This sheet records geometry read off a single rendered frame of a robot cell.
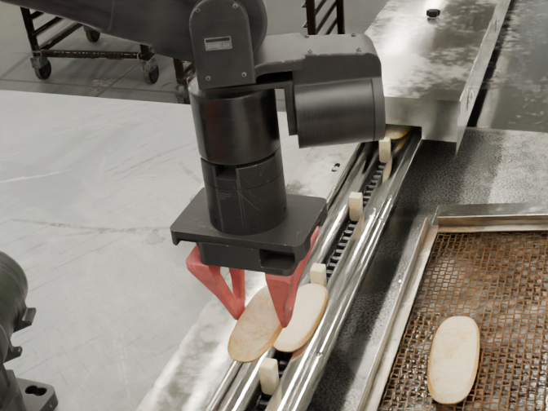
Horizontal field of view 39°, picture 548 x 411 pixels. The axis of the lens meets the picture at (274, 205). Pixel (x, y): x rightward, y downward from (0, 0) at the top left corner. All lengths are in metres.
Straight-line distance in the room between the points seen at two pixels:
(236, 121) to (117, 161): 0.64
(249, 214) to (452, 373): 0.19
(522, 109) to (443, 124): 0.23
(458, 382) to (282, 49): 0.27
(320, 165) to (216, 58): 0.51
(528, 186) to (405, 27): 0.35
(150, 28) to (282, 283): 0.20
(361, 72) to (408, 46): 0.65
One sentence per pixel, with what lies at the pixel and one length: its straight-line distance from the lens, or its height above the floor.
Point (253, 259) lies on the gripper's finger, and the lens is 0.55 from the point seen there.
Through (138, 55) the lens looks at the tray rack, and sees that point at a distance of 3.54.
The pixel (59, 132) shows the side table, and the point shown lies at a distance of 1.26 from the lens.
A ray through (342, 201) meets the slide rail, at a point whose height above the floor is 0.85.
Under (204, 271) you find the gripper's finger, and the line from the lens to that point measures 0.58.
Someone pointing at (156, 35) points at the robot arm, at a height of 1.18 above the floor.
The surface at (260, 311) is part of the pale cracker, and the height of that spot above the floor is 0.93.
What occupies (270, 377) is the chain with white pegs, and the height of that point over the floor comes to 0.86.
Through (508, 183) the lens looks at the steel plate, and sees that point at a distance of 1.01.
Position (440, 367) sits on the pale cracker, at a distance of 0.61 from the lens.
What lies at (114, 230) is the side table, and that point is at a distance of 0.97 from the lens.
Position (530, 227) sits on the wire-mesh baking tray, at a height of 0.91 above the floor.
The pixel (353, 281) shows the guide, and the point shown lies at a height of 0.86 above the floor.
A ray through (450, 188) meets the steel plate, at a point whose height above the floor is 0.82.
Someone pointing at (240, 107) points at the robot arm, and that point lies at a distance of 0.50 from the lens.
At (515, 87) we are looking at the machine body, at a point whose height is 0.82.
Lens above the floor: 1.33
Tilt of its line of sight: 32 degrees down
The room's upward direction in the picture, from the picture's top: 6 degrees counter-clockwise
